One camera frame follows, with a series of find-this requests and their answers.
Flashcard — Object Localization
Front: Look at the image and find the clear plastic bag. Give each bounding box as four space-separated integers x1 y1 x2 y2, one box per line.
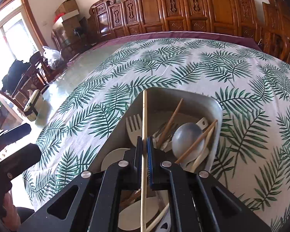
42 46 64 70

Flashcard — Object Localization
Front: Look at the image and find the person's left hand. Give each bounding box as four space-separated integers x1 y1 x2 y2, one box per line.
2 193 21 231

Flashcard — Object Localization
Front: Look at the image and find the light bamboo chopstick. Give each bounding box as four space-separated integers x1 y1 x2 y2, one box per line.
140 90 148 232

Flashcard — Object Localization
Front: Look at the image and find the purple seat cushion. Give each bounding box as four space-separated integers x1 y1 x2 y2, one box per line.
67 31 262 66

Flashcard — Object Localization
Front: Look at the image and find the leaf-print tablecloth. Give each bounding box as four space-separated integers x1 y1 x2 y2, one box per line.
23 38 290 231

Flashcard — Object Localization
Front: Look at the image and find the carved wooden bench backrest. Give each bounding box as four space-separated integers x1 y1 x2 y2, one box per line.
87 0 290 69

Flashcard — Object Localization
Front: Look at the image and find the grey large serving spoon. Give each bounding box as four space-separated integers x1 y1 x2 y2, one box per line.
172 123 204 168

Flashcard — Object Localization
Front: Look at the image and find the brown wooden chopstick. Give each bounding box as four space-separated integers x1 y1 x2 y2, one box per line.
175 119 217 164
157 98 183 148

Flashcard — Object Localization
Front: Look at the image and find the cream plastic fork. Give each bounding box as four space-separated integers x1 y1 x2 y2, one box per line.
126 114 142 147

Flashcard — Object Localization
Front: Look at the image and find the grey rectangular utensil tray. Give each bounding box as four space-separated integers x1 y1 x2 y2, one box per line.
89 87 222 173

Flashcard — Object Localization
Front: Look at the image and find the large white plastic spoon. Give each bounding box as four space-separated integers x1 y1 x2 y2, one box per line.
101 148 130 171

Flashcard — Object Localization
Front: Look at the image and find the cardboard boxes stack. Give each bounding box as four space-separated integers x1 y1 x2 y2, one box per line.
53 0 79 29

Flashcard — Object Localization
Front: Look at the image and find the small white plastic utensil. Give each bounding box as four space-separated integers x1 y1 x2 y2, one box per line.
190 127 215 173

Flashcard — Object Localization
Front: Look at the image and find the wooden armchair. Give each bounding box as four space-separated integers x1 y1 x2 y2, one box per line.
256 25 290 64

